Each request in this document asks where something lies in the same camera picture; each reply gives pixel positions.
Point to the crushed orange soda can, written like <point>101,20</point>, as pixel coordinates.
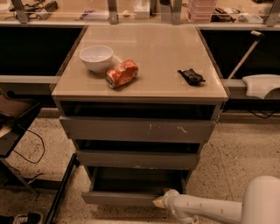
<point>122,73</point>

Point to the grey drawer cabinet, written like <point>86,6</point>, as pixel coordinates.
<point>158,92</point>

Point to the dark cart on left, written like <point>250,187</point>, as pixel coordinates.
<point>16,116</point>

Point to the grey top drawer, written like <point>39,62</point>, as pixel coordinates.
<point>137,130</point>

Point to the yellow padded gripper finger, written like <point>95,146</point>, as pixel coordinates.
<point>158,202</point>

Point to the black white sneaker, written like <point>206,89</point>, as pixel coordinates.
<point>29,218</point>

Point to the grey middle drawer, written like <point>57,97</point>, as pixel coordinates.
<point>137,160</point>

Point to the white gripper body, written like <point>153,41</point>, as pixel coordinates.
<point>171,199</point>

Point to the white bowl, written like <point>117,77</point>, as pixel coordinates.
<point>97,58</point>

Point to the black crumpled wrapper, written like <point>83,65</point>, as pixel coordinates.
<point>191,77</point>

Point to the grey bottom drawer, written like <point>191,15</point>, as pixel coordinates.
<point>132,187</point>

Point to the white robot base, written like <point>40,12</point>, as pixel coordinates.
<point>259,85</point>

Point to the pink stacked bins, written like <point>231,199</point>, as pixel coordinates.
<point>200,11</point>

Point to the white rod with cap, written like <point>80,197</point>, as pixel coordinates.
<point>258,37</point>

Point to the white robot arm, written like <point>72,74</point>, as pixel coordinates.
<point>260,205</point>

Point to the grey drawer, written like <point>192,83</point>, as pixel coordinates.
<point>137,160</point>
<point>132,187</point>
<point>137,130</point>

